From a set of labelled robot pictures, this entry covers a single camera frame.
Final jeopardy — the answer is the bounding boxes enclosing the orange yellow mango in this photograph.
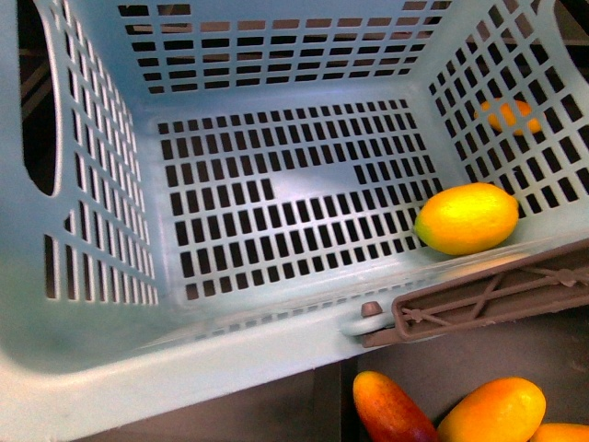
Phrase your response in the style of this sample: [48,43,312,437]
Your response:
[437,377,547,441]

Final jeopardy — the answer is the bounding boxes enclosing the teal plastic basket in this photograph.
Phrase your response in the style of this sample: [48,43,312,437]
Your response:
[1,1,588,441]

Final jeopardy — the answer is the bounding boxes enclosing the yellow mango on tray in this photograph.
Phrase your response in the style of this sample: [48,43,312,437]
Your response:
[530,423,589,442]

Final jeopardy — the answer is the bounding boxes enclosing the yellow lemon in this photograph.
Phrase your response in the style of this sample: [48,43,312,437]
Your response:
[414,182,519,256]
[474,99,542,136]

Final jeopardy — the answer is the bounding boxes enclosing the brown basket handle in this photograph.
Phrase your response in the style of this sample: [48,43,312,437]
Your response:
[362,239,588,348]

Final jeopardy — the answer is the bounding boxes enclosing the red-orange mango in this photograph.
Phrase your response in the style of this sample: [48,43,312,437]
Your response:
[352,371,438,441]

